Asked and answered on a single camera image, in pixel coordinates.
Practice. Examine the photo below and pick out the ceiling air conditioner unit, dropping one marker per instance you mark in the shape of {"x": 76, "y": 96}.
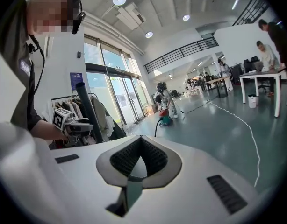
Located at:
{"x": 130, "y": 16}

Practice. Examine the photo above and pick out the black head-mounted camera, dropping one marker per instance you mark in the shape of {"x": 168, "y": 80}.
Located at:
{"x": 78, "y": 23}

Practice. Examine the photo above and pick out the pile of clothes and bags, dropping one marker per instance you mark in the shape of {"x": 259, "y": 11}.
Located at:
{"x": 99, "y": 115}

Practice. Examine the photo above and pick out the black wall-mounted device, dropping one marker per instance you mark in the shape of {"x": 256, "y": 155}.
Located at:
{"x": 78, "y": 54}

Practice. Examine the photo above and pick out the glass entrance doors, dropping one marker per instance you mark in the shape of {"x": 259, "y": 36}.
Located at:
{"x": 117, "y": 85}

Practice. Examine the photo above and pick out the round wooden table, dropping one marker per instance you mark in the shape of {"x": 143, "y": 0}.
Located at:
{"x": 218, "y": 79}

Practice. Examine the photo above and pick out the person's head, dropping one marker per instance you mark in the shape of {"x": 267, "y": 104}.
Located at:
{"x": 52, "y": 10}

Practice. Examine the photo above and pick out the black equipment case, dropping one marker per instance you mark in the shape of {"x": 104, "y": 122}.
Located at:
{"x": 235, "y": 72}

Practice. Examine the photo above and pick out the cardboard box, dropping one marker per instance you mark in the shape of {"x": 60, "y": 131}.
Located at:
{"x": 150, "y": 108}

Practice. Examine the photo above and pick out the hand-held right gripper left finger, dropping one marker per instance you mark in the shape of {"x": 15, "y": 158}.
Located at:
{"x": 87, "y": 171}

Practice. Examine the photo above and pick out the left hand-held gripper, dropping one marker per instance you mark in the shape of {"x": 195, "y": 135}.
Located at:
{"x": 61, "y": 119}

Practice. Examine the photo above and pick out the person's left forearm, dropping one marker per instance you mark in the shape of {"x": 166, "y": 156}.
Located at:
{"x": 45, "y": 130}

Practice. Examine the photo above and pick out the group of distant people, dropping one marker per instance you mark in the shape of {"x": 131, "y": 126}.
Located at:
{"x": 202, "y": 79}

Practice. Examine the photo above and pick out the white power strip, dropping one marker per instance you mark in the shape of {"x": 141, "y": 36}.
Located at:
{"x": 207, "y": 101}

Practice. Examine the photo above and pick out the red and teal vacuum cleaner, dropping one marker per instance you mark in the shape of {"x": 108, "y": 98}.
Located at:
{"x": 165, "y": 119}

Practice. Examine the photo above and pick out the white low table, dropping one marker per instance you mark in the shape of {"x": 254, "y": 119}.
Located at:
{"x": 192, "y": 91}

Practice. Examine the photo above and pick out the white waste bin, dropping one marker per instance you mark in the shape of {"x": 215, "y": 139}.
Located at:
{"x": 253, "y": 101}

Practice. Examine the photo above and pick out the person's dark t-shirt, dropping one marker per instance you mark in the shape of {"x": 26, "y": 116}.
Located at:
{"x": 15, "y": 78}

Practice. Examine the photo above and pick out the grey laptop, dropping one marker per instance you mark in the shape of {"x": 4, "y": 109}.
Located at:
{"x": 258, "y": 66}

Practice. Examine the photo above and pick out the blue wall poster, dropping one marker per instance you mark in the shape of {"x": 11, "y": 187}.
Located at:
{"x": 76, "y": 80}

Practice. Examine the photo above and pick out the white-legged desk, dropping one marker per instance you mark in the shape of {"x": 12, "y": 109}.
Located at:
{"x": 262, "y": 73}

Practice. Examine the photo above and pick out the black balcony railing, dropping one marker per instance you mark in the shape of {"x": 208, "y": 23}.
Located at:
{"x": 181, "y": 52}
{"x": 251, "y": 8}

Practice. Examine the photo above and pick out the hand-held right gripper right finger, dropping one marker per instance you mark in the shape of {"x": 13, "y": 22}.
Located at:
{"x": 192, "y": 171}

